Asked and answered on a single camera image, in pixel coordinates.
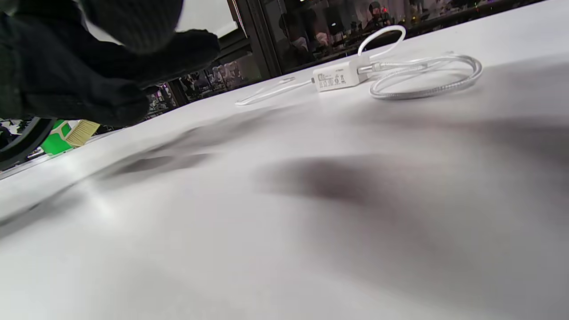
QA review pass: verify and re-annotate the person's right hand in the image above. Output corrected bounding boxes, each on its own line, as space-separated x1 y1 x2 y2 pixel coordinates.
0 0 221 128

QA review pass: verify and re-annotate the white charger head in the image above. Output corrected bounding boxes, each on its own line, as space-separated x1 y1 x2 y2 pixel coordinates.
313 57 370 93

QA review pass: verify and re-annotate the white USB cable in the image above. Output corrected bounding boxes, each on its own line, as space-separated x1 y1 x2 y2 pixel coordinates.
235 25 484 106

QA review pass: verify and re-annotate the straw hand brush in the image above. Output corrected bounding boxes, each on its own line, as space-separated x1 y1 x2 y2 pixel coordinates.
66 119 101 148

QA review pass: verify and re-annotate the green box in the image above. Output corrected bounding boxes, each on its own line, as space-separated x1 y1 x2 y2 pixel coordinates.
40 119 74 156

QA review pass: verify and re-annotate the black curved bar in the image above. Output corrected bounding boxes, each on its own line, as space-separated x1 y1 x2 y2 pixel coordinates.
0 117 57 171

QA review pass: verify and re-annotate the dark window frame post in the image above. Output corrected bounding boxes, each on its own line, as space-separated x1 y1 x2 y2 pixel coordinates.
228 0 285 80

